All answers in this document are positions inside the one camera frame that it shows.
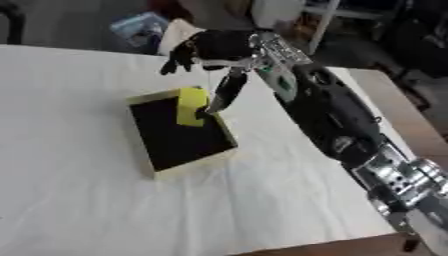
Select black chair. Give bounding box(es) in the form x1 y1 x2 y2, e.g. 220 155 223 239
0 2 28 46

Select white shelf frame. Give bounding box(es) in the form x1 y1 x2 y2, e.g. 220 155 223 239
302 0 405 56

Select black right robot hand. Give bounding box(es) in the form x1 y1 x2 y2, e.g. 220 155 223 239
159 29 263 114

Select tan cardboard box black inside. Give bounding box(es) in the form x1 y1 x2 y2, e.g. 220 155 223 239
126 86 240 181

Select white paper sheet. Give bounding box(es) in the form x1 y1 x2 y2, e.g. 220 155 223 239
155 18 207 57

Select yellow rectangular block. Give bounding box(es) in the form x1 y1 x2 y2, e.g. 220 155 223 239
175 86 212 128

